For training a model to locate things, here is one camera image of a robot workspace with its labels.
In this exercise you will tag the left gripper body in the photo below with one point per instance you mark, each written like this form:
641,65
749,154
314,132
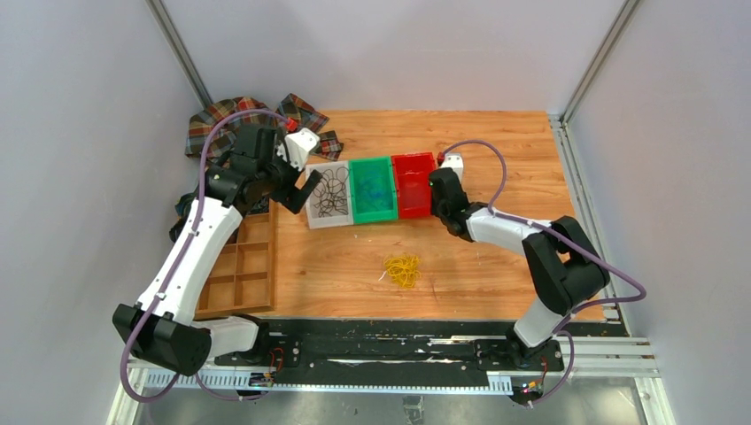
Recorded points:
282,180

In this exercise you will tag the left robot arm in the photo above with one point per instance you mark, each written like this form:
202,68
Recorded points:
160,327

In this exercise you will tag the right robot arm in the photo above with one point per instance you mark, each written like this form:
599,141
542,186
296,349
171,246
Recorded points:
564,267

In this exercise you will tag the white plastic bin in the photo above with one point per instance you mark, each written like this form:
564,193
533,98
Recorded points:
330,205

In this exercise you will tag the green plastic bin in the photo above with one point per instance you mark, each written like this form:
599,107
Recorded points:
374,196

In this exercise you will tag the plaid cloth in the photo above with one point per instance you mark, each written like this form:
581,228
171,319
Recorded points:
292,106

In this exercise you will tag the red plastic bin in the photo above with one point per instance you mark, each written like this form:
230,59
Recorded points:
411,174

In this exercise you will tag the wooden divided tray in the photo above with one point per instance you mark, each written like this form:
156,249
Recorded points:
243,278

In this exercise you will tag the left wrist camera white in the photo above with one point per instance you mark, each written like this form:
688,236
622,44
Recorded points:
296,148

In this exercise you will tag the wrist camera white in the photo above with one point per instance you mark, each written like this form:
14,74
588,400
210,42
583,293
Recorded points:
453,161
296,148

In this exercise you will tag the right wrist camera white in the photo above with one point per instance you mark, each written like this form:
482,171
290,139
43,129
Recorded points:
453,161

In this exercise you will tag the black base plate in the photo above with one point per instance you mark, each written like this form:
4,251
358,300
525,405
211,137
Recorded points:
406,353

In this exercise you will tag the aluminium front rail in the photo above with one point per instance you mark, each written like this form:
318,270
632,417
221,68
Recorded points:
610,377

